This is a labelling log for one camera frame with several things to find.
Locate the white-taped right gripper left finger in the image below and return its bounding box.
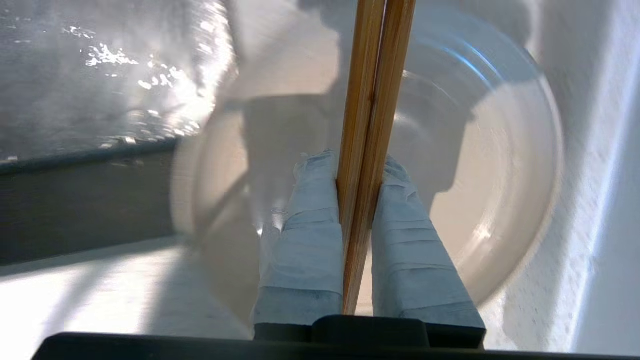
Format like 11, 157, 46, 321
252, 150, 346, 327

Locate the stainless steel sink basin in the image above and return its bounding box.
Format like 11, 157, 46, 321
0, 0, 241, 266

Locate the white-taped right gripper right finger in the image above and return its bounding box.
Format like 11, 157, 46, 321
371, 155, 487, 330

